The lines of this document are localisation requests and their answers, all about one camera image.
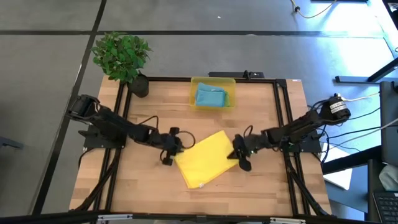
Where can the black keyboard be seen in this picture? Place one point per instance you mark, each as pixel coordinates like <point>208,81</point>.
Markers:
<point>387,208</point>

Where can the black furniture frame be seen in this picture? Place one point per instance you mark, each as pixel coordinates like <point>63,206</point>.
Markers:
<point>393,7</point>

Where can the dark desk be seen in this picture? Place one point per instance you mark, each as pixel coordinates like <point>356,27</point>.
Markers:
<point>371,186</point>

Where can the yellow power plug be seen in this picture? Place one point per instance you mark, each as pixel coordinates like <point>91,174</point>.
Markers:
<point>357,98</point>

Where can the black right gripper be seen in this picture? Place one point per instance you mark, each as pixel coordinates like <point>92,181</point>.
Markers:
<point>252,143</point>

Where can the white paper sheet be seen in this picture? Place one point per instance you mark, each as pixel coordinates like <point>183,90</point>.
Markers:
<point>340,179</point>

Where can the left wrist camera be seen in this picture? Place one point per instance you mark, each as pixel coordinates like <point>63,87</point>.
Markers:
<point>174,130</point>

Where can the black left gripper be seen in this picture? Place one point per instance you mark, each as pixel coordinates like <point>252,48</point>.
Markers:
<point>171,143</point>

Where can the black crossbar with silver brackets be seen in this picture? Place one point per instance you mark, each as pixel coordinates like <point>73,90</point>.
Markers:
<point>46,219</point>

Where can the yellow translucent plastic bin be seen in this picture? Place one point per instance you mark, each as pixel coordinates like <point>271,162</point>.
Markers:
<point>214,79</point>

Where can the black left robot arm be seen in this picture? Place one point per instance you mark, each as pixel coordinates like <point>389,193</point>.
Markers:
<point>115,126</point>

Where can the black plant pot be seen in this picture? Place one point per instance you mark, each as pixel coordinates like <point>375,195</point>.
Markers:
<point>139,87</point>

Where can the black bracket bar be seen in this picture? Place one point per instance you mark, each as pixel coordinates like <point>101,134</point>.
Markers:
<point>230,74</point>

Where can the black desk leg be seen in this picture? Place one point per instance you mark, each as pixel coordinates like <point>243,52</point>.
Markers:
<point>351,79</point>

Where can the green artificial plant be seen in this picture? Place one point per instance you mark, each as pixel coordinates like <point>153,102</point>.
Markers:
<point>119,56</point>

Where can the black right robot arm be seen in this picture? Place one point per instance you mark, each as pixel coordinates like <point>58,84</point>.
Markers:
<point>308,123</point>

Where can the black aluminium rig frame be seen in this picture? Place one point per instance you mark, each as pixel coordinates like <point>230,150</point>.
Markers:
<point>168,79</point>

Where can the green microfiber towel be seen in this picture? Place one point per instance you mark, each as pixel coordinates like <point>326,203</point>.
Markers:
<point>228,99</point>

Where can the grey floor object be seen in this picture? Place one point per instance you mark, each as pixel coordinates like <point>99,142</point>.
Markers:
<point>9,143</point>

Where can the white crumpled bag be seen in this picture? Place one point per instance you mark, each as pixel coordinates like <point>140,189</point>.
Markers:
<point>390,177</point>

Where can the yellow microfiber towel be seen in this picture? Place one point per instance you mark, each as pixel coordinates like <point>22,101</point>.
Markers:
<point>205,158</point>

